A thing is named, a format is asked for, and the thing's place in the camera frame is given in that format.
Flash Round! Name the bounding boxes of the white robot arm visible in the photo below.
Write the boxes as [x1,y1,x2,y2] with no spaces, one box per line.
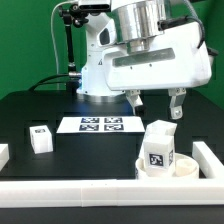
[76,0,214,119]

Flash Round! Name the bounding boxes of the white U-shaped fence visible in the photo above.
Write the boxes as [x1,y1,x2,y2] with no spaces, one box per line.
[0,141,224,209]

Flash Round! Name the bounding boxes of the white overhead camera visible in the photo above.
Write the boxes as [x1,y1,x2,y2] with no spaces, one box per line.
[78,0,111,13]

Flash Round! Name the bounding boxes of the black cables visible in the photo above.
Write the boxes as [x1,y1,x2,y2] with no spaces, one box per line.
[28,73,83,92]

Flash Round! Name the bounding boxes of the white round stool seat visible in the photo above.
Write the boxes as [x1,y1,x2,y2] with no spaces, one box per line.
[135,153,199,180]

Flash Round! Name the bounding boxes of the white cable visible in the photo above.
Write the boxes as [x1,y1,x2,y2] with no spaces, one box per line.
[50,0,78,91]

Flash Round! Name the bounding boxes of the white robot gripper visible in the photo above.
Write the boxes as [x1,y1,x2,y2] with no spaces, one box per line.
[102,22,211,120]

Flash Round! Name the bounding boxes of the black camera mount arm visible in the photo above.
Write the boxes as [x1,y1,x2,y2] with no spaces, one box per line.
[58,3,91,79]

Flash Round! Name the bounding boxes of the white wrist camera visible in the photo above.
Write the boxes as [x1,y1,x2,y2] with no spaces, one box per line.
[97,24,117,48]

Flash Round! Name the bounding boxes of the white marker paper sheet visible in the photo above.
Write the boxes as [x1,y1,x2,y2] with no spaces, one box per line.
[57,116,145,134]

